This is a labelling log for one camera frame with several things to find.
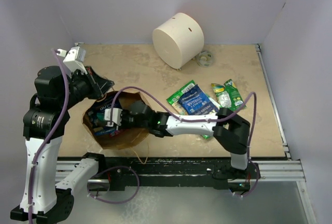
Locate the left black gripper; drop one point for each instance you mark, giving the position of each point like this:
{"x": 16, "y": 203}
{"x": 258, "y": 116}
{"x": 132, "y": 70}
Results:
{"x": 103, "y": 85}

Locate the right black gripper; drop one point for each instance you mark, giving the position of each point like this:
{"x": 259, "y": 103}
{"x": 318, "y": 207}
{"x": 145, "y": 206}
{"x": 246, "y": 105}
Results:
{"x": 123, "y": 124}

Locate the brown paper bag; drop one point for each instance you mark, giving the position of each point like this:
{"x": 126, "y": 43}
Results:
{"x": 127, "y": 139}

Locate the large green chips bag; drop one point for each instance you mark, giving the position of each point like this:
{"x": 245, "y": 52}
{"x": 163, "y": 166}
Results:
{"x": 177, "y": 97}

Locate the blue salt vinegar chips bag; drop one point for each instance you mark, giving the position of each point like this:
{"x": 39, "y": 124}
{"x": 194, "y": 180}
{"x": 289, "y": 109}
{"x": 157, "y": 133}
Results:
{"x": 196, "y": 102}

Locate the small yellow green snack packet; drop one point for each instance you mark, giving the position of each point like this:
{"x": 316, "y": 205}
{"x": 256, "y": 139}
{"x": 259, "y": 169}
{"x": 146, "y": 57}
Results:
{"x": 222, "y": 95}

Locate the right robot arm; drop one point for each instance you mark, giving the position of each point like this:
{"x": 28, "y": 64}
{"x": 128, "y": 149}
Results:
{"x": 230, "y": 130}

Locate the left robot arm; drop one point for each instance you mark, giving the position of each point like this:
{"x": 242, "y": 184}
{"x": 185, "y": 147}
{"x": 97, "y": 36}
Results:
{"x": 44, "y": 200}

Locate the dark blue snack bag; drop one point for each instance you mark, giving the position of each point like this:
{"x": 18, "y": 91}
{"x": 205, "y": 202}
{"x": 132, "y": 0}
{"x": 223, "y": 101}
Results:
{"x": 99, "y": 107}

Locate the blue snack packet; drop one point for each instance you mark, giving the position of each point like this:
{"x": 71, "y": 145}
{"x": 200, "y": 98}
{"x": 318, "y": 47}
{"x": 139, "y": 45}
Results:
{"x": 107, "y": 131}

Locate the teal snack packet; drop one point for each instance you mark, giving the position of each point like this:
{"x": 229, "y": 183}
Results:
{"x": 98, "y": 119}

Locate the white cylindrical container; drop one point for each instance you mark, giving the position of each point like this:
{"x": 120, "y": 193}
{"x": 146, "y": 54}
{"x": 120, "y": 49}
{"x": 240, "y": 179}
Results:
{"x": 178, "y": 40}

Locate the clear tape roll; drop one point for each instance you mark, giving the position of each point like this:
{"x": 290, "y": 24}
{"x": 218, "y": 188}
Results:
{"x": 204, "y": 59}

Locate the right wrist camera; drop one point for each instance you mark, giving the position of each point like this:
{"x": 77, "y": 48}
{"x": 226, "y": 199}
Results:
{"x": 112, "y": 117}

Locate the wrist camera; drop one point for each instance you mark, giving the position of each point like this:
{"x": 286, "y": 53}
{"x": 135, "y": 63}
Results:
{"x": 74, "y": 59}
{"x": 112, "y": 117}

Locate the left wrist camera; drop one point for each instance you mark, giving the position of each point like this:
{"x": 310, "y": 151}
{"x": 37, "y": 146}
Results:
{"x": 74, "y": 59}

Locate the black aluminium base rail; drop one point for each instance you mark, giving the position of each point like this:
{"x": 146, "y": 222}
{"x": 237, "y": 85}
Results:
{"x": 121, "y": 172}

